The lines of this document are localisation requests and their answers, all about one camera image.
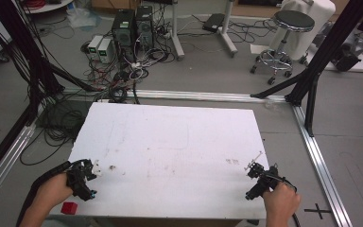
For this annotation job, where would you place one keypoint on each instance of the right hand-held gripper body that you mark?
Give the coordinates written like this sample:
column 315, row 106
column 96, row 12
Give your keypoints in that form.
column 262, row 183

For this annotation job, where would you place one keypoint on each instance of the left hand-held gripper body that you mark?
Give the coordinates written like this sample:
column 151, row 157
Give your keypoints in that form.
column 79, row 179

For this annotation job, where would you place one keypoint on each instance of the person's right hand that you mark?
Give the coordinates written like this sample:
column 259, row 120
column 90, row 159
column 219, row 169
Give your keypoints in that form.
column 282, row 201

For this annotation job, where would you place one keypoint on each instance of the person's left hand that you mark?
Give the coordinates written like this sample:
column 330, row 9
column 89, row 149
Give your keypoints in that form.
column 53, row 192

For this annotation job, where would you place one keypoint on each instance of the red cube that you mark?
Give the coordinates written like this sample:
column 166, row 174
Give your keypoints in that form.
column 69, row 208

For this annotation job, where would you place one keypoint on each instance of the black diagonal strut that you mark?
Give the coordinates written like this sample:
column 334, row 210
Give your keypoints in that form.
column 279, row 85

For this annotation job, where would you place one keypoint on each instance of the white power strip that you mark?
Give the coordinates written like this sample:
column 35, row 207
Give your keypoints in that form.
column 136, row 65

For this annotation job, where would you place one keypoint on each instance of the white power supply box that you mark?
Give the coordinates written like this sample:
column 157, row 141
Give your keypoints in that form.
column 105, row 51
column 94, row 46

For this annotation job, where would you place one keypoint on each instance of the white stand leg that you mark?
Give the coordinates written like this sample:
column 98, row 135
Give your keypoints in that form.
column 228, row 31
column 177, row 34

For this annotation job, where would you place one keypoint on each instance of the large black computer tower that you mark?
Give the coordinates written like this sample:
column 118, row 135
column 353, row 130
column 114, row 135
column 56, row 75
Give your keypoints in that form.
column 123, row 34

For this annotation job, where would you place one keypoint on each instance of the black machine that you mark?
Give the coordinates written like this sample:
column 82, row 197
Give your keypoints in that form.
column 346, row 56

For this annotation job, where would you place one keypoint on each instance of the chrome stool with black seat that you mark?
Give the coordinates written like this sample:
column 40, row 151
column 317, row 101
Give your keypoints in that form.
column 291, row 21

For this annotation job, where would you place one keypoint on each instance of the flat black box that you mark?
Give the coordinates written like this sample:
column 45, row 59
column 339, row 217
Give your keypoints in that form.
column 213, row 22

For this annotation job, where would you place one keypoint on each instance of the small black computer tower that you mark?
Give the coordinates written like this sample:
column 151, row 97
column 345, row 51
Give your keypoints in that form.
column 145, row 26

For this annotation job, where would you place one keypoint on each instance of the clear plastic bag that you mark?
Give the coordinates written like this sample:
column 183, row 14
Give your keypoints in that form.
column 82, row 18

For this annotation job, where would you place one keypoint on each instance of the round white table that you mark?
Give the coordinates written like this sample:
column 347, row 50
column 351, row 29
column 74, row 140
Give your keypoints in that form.
column 48, row 7

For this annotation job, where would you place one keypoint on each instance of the aluminium floor rail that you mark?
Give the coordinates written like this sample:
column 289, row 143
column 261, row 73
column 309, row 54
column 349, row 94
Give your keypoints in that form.
column 201, row 95
column 3, row 164
column 319, row 164

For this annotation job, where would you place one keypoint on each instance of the black frame post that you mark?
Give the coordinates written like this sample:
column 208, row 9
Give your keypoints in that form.
column 311, row 104

